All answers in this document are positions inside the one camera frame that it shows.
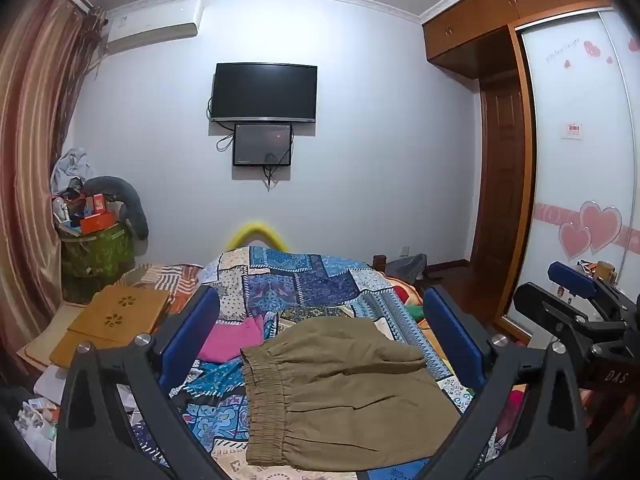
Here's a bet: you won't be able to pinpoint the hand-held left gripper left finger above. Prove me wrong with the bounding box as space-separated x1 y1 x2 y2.
56 286 236 480

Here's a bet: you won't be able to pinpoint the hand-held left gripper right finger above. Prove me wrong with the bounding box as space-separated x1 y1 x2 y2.
415 285 591 480

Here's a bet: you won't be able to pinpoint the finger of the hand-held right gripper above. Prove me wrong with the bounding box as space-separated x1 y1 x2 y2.
547 260 608 302
514 282 628 335

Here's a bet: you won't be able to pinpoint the khaki pants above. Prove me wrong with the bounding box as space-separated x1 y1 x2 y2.
240 317 461 472

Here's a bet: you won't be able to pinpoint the pink cloth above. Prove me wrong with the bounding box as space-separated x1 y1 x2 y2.
197 315 266 361

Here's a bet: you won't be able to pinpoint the orange striped bedding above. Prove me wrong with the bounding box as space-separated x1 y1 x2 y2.
120 262 203 306

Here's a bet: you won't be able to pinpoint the orange colourful fleece blanket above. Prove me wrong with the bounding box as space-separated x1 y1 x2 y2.
385 275 436 322

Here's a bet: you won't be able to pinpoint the wooden lap desk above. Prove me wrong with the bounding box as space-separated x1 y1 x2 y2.
48 285 171 368

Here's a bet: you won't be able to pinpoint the yellow hoop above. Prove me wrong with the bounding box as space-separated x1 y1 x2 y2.
225 220 290 252

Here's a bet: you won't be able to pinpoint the blue patchwork quilt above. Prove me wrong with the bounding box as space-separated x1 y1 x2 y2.
130 246 501 480

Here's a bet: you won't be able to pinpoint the white heart-print wardrobe door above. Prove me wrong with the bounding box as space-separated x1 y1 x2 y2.
504 7 640 341

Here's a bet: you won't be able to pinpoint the green storage basket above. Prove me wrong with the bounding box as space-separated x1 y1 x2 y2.
59 222 136 281

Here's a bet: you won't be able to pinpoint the brown wooden door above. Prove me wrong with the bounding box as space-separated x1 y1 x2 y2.
470 72 522 267

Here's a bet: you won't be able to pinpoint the grey pillow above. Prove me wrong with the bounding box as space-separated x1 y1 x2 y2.
82 176 150 241

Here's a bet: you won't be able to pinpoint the orange box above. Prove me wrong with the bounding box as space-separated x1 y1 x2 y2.
80 210 117 235

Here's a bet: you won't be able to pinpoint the white plastic bags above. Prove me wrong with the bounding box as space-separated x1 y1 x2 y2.
15 395 63 456

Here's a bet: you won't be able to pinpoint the grey crumpled garment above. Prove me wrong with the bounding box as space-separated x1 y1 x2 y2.
50 147 96 196

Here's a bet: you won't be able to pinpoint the striped pink curtain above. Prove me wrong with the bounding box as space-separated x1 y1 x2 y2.
0 0 108 386

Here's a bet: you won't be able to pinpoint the wooden overhead cabinet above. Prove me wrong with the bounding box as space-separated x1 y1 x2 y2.
421 0 621 79

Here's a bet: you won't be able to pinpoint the white air conditioner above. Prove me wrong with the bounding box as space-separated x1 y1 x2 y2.
105 0 203 55

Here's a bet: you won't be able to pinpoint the black monitor cable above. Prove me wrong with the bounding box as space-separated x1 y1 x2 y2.
263 152 281 191

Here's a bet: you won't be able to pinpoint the black television cable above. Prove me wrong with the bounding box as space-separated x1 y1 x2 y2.
206 97 236 153

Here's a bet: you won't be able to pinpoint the small black wall monitor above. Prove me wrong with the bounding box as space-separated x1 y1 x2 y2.
232 121 294 167

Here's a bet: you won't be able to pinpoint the black wall television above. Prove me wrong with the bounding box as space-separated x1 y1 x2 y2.
210 62 318 124

